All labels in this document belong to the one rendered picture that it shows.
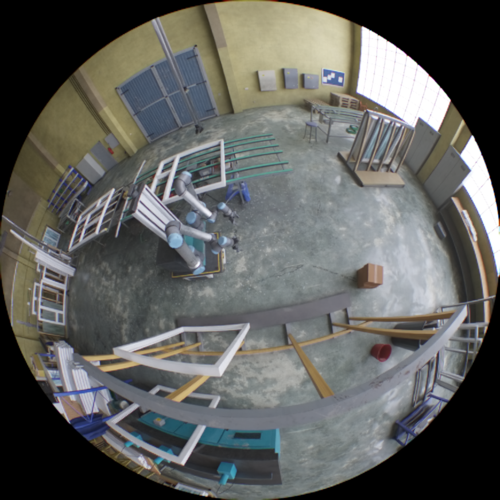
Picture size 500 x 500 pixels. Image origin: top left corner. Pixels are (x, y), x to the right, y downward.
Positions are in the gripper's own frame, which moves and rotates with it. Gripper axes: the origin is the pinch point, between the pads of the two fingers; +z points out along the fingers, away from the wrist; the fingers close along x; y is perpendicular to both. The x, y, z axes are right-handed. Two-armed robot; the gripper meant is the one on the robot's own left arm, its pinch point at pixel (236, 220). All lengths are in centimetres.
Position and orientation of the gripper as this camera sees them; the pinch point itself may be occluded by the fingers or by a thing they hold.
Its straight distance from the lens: 202.9
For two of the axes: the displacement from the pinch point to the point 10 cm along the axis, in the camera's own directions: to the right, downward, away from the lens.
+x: 0.6, -8.8, 4.7
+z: 5.3, 4.3, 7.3
